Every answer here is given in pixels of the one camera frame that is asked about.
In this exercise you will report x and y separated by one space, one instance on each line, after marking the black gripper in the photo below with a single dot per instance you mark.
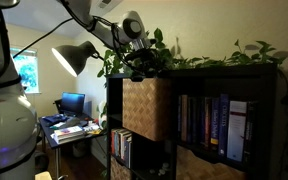
143 62

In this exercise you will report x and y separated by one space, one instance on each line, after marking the woven bamboo basket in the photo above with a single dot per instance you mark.
119 172
146 107

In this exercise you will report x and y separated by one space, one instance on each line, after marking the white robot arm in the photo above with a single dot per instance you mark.
18 118

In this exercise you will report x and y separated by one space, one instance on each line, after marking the books on lower left shelf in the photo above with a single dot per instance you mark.
121 140

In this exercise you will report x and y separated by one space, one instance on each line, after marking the books on shelf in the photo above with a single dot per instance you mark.
217 124
121 140

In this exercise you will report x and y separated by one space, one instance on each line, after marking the small stones on shelf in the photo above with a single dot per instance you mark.
161 171

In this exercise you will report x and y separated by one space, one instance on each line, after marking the books on upper right shelf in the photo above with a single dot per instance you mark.
217 124

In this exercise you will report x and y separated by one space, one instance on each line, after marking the grey desk lamp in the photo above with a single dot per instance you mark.
73 58

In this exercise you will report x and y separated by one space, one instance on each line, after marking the computer monitor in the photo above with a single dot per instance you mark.
72 103

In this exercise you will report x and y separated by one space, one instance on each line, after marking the black cube bookshelf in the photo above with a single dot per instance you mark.
191 162

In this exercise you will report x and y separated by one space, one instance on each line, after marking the dark desk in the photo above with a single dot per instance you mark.
49 124

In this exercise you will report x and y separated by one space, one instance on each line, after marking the stack of books on desk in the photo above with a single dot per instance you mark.
64 135

